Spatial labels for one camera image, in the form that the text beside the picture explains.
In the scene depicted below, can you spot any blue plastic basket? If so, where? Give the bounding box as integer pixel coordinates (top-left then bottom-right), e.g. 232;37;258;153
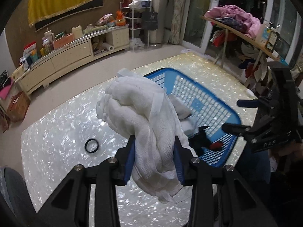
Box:
144;68;241;168

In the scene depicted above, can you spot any light blue cloth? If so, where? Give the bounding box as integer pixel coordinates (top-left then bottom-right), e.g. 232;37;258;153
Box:
180;116;199;138

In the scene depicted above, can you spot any white gauze cloth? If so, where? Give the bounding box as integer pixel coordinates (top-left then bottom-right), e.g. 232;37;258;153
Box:
96;69;188;203

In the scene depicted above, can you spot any white knitted towel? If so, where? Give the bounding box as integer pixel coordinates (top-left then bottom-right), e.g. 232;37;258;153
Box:
168;94;192;120

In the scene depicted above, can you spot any grey cushioned chair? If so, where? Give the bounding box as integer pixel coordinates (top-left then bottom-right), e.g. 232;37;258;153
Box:
1;166;37;226

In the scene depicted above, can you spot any wooden side table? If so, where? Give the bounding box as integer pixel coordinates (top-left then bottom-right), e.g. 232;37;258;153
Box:
202;15;288;68

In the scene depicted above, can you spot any pink cloth pile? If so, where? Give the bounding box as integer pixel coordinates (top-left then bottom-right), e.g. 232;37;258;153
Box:
204;5;261;39

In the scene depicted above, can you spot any brown cardboard box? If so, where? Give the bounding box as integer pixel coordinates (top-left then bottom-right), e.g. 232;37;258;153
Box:
7;91;31;122

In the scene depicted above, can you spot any pink folder stack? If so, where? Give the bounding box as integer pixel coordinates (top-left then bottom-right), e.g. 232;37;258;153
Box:
0;77;13;100

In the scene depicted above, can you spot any cream TV cabinet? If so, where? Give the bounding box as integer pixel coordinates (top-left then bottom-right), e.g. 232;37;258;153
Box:
15;25;129;95

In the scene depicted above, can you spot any white metal shelf rack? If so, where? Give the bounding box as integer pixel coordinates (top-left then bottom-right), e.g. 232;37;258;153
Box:
119;0;152;51

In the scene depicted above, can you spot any white paper roll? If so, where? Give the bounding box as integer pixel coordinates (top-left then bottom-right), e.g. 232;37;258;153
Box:
102;43;115;51

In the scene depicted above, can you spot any pink box on cabinet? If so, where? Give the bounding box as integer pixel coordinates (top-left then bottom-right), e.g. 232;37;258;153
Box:
53;33;74;49

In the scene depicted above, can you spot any cream plastic jug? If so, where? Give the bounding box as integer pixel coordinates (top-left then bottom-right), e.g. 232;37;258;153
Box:
71;25;83;40

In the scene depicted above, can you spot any black hair tie ring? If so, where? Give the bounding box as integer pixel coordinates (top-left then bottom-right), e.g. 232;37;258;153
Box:
84;138;99;154

